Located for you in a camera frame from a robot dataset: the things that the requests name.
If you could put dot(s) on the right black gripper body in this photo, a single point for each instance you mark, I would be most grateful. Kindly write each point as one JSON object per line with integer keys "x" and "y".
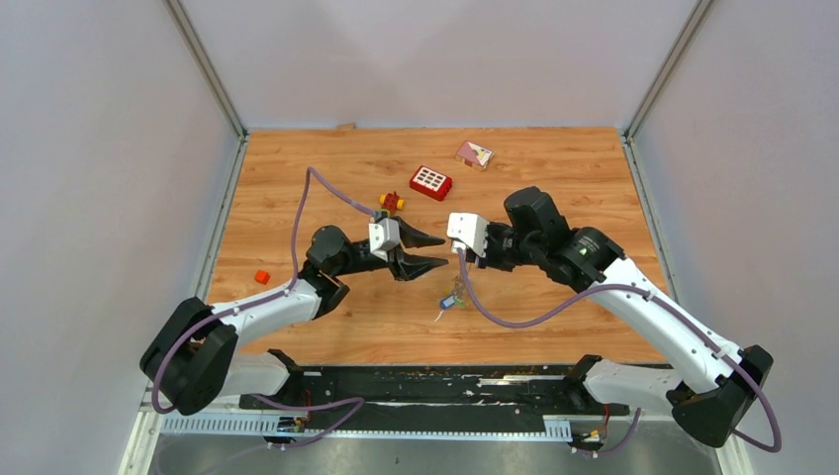
{"x": 505, "y": 249}

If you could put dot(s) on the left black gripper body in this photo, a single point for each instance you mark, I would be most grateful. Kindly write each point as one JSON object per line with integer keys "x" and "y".
{"x": 371, "y": 261}

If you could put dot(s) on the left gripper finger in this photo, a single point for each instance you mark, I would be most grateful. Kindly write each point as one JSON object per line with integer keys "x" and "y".
{"x": 410, "y": 267}
{"x": 411, "y": 237}

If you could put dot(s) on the large clear keyring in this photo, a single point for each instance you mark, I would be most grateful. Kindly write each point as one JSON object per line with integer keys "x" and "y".
{"x": 458, "y": 290}

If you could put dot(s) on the bunch of coloured keys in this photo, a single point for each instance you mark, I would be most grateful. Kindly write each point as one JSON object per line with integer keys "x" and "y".
{"x": 452, "y": 300}

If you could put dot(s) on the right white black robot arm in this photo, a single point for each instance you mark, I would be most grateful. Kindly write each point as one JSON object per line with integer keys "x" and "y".
{"x": 709, "y": 383}

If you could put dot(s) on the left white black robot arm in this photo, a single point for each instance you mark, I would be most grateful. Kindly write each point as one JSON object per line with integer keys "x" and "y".
{"x": 196, "y": 357}

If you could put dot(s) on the colourful toy brick car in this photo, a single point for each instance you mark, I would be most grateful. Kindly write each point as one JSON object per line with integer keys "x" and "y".
{"x": 391, "y": 203}

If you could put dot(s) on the red window toy brick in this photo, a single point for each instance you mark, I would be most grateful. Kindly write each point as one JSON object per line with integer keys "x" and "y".
{"x": 431, "y": 183}

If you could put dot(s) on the pink picture toy block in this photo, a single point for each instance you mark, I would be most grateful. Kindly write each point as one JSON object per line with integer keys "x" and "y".
{"x": 474, "y": 155}

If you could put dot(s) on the small orange cube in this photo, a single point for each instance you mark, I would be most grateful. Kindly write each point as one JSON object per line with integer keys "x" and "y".
{"x": 262, "y": 276}

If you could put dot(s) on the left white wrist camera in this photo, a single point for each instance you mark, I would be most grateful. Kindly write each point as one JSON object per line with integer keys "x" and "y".
{"x": 384, "y": 237}

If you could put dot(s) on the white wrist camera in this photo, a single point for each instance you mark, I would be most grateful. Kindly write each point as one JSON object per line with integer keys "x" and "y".
{"x": 384, "y": 237}
{"x": 467, "y": 231}

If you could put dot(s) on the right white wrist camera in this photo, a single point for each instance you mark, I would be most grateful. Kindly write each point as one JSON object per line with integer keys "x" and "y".
{"x": 467, "y": 231}

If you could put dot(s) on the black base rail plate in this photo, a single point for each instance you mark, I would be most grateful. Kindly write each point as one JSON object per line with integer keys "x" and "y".
{"x": 530, "y": 402}

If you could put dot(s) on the right aluminium frame post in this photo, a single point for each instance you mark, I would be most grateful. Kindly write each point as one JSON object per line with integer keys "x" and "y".
{"x": 680, "y": 46}

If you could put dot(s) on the aluminium frame post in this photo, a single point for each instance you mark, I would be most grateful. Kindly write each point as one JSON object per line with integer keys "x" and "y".
{"x": 191, "y": 38}
{"x": 680, "y": 46}

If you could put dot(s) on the left aluminium frame post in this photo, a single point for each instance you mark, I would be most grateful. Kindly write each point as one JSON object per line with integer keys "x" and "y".
{"x": 191, "y": 38}

